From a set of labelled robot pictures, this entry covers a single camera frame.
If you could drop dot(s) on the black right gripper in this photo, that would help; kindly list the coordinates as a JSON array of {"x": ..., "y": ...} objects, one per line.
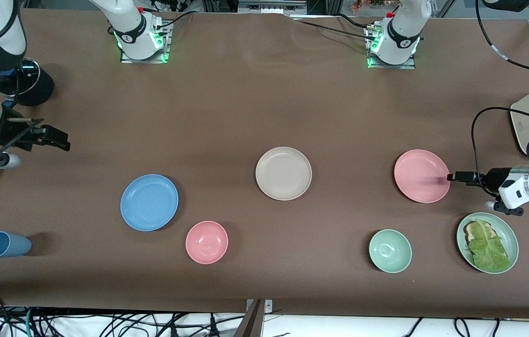
[{"x": 10, "y": 128}]

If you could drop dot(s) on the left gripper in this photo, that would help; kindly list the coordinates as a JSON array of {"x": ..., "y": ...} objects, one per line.
[{"x": 494, "y": 178}]

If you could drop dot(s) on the pink plate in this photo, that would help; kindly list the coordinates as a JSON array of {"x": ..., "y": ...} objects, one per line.
[{"x": 422, "y": 176}]

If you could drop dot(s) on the blue plate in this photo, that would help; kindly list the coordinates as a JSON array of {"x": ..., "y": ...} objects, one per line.
[{"x": 149, "y": 202}]

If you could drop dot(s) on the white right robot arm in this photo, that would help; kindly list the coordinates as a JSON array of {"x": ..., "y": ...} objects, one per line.
[{"x": 133, "y": 28}]

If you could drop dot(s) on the bread slice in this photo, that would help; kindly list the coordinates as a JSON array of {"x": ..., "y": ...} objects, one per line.
[{"x": 467, "y": 229}]

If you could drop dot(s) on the black pot with glass lid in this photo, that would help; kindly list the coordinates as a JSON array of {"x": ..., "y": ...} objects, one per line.
[{"x": 26, "y": 83}]

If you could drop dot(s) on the green plate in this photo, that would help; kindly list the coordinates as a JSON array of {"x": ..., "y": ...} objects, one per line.
[{"x": 508, "y": 234}]

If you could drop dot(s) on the green lettuce leaf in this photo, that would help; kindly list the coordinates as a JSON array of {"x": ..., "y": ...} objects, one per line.
[{"x": 489, "y": 252}]

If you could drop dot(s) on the small green bowl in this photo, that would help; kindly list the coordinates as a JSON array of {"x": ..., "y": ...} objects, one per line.
[{"x": 390, "y": 251}]

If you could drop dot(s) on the blue cup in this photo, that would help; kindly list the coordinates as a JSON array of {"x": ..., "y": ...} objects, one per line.
[{"x": 7, "y": 245}]

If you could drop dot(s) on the beige plate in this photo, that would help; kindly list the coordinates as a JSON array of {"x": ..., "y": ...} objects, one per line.
[{"x": 283, "y": 173}]

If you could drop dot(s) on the small pink bowl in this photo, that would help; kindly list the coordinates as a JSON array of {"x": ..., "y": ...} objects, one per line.
[{"x": 206, "y": 242}]

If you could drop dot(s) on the orange flowers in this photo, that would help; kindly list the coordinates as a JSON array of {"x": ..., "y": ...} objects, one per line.
[{"x": 362, "y": 4}]

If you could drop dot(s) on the grey metal box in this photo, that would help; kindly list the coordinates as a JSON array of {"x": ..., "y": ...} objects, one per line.
[{"x": 269, "y": 7}]

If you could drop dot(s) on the dark grey pole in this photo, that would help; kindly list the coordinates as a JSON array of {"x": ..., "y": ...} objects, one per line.
[{"x": 251, "y": 323}]

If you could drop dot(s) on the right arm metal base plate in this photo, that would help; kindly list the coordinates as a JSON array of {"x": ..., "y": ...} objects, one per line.
[{"x": 152, "y": 60}]

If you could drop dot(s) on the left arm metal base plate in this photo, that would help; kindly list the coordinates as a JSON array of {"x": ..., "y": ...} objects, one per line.
[{"x": 409, "y": 66}]

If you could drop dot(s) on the metal table edge bracket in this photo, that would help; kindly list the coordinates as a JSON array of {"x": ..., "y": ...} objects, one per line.
[{"x": 269, "y": 306}]

